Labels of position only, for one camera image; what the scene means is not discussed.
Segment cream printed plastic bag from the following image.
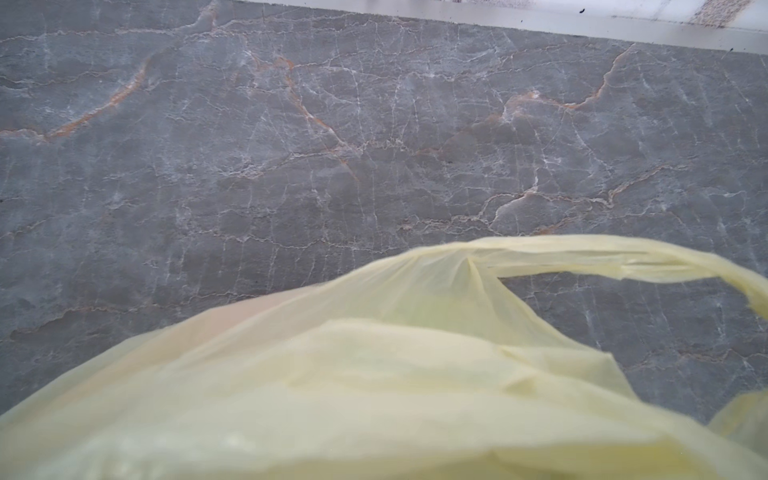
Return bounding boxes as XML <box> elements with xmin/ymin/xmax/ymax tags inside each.
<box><xmin>1</xmin><ymin>235</ymin><xmax>767</xmax><ymax>479</ymax></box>

